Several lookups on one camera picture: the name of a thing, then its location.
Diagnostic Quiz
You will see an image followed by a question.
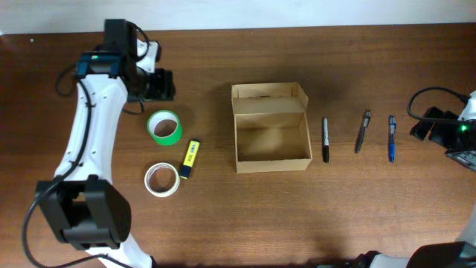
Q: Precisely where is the white masking tape roll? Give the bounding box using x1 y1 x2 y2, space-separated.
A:
144 162 181 198

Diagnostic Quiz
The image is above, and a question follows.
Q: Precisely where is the dark grey pen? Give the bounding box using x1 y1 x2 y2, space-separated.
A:
356 110 371 153

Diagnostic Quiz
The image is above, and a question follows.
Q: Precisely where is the blue pen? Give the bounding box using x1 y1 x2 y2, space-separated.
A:
388 115 396 162

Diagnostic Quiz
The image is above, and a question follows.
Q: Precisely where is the yellow highlighter marker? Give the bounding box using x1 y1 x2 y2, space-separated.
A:
179 139 201 179

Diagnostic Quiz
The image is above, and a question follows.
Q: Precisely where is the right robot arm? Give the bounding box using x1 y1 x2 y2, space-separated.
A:
345 86 475 268

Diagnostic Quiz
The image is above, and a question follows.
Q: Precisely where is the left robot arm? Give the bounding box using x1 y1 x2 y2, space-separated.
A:
33 19 176 267

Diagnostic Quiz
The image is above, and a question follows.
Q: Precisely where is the black and white marker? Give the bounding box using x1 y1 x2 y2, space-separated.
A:
323 118 329 163

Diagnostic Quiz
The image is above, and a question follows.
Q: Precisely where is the green tape roll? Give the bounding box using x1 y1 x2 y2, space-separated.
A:
147 110 183 146

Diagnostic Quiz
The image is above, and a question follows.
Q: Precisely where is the open brown cardboard box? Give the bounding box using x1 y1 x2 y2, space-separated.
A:
231 82 312 173

